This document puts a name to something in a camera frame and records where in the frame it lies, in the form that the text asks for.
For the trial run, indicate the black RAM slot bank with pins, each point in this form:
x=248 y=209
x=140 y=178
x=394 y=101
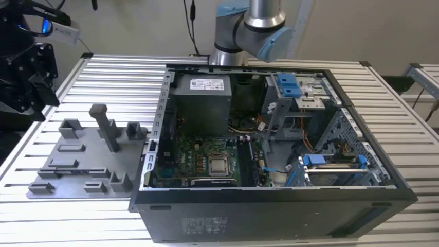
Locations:
x=245 y=162

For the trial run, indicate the black table corner cap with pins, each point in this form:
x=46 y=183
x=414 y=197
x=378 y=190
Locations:
x=87 y=55
x=366 y=64

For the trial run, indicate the black furniture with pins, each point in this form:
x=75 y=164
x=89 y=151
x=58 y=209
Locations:
x=10 y=124

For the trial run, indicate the black antenna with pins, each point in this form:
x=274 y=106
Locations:
x=94 y=3

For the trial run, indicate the grey parts rack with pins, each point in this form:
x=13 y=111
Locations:
x=89 y=154

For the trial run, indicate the black case fan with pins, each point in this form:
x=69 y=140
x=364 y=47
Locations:
x=166 y=146

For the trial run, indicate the grey power supply unit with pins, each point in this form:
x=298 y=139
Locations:
x=200 y=113

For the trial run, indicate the green motherboard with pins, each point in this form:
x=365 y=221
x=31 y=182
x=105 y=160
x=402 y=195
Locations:
x=206 y=148

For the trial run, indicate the CPU socket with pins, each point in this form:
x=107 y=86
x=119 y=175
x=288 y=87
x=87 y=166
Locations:
x=208 y=167

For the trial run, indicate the silver CPU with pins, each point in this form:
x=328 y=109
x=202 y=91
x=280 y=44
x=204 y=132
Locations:
x=220 y=166

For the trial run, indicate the black graphics card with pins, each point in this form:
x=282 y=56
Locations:
x=213 y=182

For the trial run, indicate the blue drive bay latch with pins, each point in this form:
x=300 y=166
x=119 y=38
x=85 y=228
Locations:
x=286 y=79
x=292 y=92

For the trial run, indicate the grey metal drive cage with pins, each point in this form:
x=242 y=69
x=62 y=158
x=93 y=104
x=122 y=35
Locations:
x=285 y=121

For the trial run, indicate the black PC case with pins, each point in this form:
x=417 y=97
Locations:
x=241 y=218

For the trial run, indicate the blue disk carrier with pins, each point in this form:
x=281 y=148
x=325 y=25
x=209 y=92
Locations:
x=314 y=159

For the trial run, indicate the black box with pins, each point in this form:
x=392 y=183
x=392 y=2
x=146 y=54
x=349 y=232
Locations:
x=398 y=83

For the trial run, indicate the aluminium side table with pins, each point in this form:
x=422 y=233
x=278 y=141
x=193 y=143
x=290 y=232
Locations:
x=425 y=77

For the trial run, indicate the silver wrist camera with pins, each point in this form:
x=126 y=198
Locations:
x=67 y=32

